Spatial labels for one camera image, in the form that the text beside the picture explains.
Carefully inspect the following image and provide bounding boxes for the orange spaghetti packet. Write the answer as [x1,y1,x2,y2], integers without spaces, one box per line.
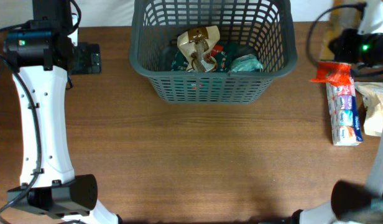
[305,3,366,86]

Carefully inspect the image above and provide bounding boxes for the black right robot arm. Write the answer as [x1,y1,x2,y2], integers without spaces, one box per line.
[289,132,383,223]

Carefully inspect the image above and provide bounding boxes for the Kleenex tissue multipack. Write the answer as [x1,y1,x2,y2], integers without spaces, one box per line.
[326,83,364,146]

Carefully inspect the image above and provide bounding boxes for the beige paper pouch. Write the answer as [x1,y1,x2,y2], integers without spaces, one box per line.
[354,82,383,137]

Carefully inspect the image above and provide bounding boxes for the light teal small packet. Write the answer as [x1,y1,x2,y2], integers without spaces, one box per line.
[229,54,263,72]

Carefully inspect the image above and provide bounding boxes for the green Nescafe coffee bag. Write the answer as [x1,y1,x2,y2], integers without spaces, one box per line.
[170,39,238,94]

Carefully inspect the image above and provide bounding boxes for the beige Pantree snack bag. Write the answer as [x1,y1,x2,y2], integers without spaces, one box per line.
[177,26,220,72]

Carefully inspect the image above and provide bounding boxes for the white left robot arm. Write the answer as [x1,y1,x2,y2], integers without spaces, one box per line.
[0,1,122,223]

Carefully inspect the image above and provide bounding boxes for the grey plastic basket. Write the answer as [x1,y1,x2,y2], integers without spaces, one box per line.
[129,0,297,104]

